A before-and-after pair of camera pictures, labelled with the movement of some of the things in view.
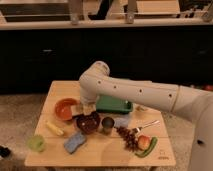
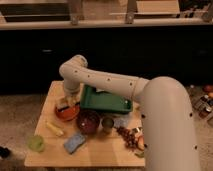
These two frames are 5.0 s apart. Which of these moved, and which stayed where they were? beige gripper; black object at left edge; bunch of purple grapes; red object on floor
Moved: beige gripper
Stayed: black object at left edge; bunch of purple grapes; red object on floor
